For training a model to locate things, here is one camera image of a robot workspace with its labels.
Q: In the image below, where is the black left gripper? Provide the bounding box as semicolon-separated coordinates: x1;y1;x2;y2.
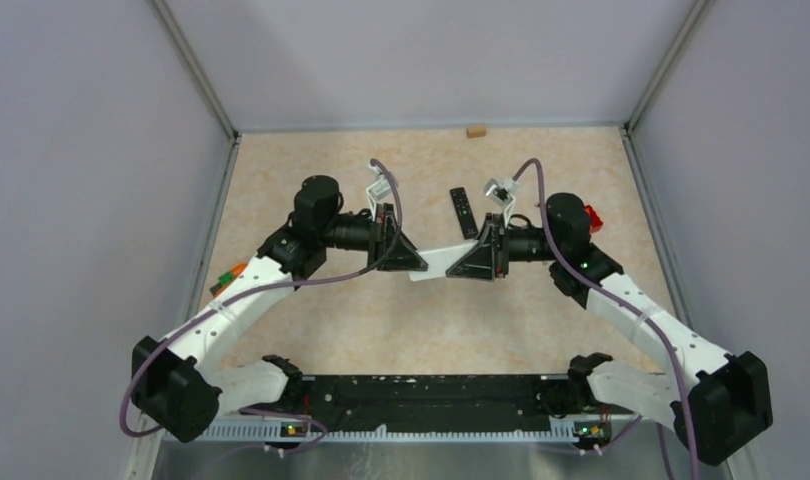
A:
319;202;427;271

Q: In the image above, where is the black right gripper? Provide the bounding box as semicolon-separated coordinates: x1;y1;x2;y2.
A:
448;213;563;280

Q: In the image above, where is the white remote control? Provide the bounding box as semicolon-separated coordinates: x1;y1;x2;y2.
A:
408;240;476;282

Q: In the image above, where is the black remote control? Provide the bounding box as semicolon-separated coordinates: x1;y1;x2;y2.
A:
449;187;478;240

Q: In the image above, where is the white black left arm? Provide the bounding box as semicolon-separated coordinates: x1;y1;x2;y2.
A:
119;162;428;442

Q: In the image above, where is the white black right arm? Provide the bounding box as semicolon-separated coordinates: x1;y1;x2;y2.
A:
445;188;773;466

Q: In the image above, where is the red plastic bin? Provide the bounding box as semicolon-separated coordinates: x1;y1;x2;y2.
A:
584;205;604;234

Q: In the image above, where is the small wooden block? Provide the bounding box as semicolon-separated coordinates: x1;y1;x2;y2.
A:
465;125;487;139

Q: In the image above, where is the orange green object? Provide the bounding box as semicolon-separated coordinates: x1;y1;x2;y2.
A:
209;262;247;298

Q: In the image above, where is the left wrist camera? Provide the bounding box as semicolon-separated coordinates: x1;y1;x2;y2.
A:
365;165;397;219

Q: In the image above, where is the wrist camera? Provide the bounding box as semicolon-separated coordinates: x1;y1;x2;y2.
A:
365;165;397;219
484;177;519;227

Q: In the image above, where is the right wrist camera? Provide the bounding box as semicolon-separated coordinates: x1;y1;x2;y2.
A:
484;177;519;227

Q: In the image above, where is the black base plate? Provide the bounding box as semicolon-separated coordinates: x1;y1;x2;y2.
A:
256;374;624;433

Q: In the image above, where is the aluminium frame rail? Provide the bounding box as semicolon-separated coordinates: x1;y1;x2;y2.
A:
139;397;744;445

